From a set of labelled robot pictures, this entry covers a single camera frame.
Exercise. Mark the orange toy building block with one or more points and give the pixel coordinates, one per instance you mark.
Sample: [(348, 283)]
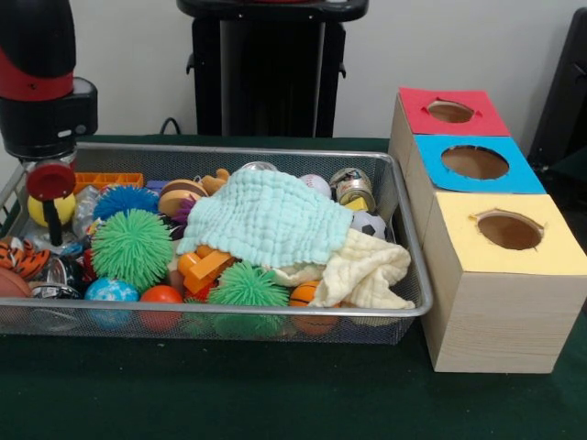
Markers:
[(110, 179), (206, 270)]

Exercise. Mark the orange striped tiger plush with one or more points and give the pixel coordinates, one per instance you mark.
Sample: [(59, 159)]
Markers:
[(23, 261)]

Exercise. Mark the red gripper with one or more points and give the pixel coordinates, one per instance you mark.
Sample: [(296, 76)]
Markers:
[(51, 181)]

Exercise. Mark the green spiky rubber ball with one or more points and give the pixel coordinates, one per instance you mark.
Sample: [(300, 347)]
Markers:
[(132, 249), (247, 286)]

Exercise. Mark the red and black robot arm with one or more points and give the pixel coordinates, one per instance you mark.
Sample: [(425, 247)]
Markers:
[(41, 91)]

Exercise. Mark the blue spiky rubber ball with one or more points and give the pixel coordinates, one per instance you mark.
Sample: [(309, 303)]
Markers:
[(126, 201)]

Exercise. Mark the black can with silver top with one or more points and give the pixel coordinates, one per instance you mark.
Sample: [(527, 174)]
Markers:
[(69, 275)]

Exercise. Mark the mint green cloth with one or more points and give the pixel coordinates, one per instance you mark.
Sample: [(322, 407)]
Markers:
[(270, 220)]

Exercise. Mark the cream cloth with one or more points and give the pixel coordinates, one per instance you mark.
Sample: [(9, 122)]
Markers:
[(367, 275)]

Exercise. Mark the wooden box with three holes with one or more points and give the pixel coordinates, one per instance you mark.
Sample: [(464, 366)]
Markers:
[(504, 321)]

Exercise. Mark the yellow ball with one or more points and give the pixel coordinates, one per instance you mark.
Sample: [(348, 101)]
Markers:
[(68, 212)]

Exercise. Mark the silver mesh bin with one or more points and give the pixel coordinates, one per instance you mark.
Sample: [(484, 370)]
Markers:
[(357, 332)]

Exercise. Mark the black and white soccer ball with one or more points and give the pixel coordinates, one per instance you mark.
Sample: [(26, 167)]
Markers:
[(370, 225)]

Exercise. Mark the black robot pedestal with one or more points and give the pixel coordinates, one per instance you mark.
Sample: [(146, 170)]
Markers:
[(275, 69)]

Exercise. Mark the dark green tablecloth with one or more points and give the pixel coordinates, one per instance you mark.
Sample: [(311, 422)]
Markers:
[(275, 394), (575, 167)]

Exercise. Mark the white toy baseball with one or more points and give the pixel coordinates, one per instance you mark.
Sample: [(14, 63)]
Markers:
[(317, 184)]

